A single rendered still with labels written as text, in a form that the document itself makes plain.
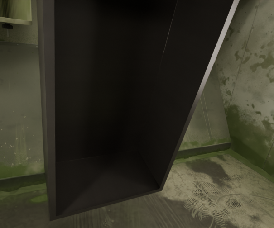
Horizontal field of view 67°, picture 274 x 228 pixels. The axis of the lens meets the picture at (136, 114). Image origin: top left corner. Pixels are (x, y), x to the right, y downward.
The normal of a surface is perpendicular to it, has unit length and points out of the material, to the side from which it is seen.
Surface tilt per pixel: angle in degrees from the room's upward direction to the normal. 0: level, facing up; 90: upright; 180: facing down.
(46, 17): 102
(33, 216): 0
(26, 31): 90
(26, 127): 57
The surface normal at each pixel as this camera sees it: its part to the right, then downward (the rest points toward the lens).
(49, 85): 0.40, 0.55
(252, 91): -0.89, 0.05
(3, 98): 0.43, -0.20
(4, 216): 0.12, -0.93
